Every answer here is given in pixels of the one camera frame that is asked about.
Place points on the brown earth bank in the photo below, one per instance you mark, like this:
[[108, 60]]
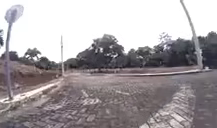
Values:
[[22, 75]]

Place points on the grass verge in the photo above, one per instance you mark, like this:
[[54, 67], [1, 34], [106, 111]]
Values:
[[146, 70]]

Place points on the pale straight concrete kerb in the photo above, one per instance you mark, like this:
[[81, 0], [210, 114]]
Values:
[[26, 95]]

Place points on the grey brick paved road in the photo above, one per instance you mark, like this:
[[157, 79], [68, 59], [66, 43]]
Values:
[[112, 100]]

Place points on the leaning grey pole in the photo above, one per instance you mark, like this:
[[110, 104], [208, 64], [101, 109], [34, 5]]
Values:
[[195, 40]]

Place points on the pale curved concrete kerb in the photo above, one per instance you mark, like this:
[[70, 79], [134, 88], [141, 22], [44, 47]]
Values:
[[162, 73]]

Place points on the straight grey utility pole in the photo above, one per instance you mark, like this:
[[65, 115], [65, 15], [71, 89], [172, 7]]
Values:
[[62, 56]]

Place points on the row of trees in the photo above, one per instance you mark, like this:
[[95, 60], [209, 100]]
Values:
[[106, 53]]

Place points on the round sign on pole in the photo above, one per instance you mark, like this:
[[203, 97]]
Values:
[[14, 13]]

